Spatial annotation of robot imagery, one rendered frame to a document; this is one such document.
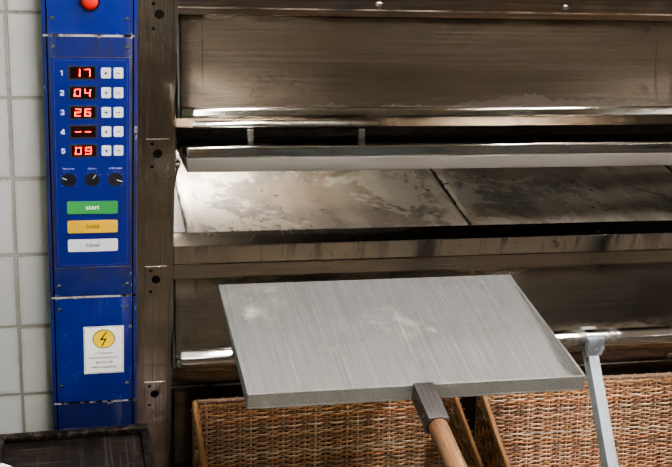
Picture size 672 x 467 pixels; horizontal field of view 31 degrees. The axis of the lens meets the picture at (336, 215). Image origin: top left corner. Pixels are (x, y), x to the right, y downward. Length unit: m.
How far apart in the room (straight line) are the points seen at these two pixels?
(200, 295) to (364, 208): 0.39
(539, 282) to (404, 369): 0.65
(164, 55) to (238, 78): 0.14
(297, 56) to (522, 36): 0.43
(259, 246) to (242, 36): 0.41
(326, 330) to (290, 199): 0.53
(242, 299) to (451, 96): 0.55
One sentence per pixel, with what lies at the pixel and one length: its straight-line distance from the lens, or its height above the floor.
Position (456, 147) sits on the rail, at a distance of 2.14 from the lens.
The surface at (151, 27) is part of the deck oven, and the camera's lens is 2.11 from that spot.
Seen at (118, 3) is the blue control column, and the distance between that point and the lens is 2.07.
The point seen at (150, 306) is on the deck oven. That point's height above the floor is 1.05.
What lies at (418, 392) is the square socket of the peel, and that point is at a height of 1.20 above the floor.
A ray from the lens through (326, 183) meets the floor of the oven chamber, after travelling 2.58.
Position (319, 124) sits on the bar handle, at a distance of 2.11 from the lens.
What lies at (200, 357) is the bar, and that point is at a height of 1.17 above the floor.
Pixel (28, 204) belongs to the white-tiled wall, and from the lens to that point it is 2.23.
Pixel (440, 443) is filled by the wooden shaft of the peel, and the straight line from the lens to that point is 1.77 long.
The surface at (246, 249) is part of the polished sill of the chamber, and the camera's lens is 2.30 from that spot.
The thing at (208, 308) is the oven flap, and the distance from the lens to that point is 2.36.
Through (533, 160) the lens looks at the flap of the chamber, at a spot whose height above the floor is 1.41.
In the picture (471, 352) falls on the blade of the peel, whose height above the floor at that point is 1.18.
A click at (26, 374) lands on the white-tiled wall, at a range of 2.40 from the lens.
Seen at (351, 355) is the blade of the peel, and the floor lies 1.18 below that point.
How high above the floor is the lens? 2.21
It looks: 25 degrees down
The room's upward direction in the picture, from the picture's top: 5 degrees clockwise
